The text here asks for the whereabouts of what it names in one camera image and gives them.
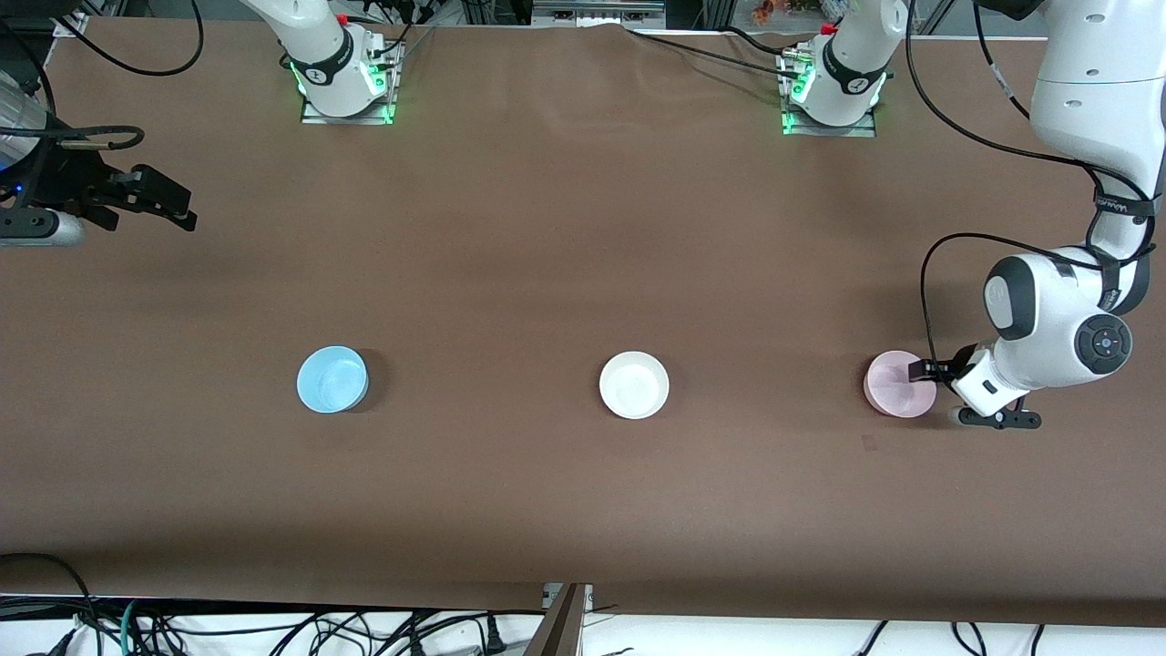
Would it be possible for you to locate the pink bowl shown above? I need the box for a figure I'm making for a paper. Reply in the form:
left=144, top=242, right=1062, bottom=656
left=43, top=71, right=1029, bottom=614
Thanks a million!
left=863, top=350, right=939, bottom=419

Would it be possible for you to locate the blue bowl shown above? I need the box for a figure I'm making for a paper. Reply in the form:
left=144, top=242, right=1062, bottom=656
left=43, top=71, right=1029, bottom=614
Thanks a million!
left=296, top=345, right=370, bottom=415

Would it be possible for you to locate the white bowl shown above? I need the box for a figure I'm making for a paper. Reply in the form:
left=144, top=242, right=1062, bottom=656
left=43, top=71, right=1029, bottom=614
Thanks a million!
left=598, top=351, right=670, bottom=420

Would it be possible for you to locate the grey power strip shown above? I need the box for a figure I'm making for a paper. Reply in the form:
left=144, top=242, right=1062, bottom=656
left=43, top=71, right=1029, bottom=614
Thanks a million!
left=533, top=0, right=666, bottom=28

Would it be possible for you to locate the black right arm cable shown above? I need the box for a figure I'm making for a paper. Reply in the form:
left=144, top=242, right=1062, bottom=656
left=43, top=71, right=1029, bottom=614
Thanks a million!
left=0, top=0, right=205, bottom=154

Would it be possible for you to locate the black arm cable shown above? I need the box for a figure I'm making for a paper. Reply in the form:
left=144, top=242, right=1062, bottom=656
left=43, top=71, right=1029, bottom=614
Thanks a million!
left=0, top=0, right=205, bottom=154
left=905, top=0, right=1160, bottom=365

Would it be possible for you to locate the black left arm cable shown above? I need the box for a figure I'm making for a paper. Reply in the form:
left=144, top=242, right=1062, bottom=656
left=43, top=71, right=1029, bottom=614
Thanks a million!
left=905, top=0, right=1160, bottom=365

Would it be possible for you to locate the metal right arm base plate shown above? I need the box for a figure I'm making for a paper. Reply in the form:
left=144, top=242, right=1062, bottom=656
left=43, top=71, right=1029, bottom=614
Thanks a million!
left=301, top=41, right=400, bottom=126

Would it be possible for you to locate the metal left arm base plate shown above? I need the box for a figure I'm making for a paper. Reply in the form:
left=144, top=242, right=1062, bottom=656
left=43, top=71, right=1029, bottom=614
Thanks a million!
left=781, top=50, right=878, bottom=138

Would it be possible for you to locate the black cable across table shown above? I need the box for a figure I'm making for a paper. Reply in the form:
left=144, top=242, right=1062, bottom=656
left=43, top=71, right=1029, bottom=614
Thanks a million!
left=623, top=26, right=807, bottom=78

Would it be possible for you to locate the tangled black cable bundle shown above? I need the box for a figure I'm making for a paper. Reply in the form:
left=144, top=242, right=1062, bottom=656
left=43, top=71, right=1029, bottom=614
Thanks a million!
left=137, top=606, right=484, bottom=656

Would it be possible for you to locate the aluminium profile post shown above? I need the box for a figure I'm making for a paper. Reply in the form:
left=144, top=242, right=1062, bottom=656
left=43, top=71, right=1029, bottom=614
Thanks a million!
left=524, top=583, right=595, bottom=656

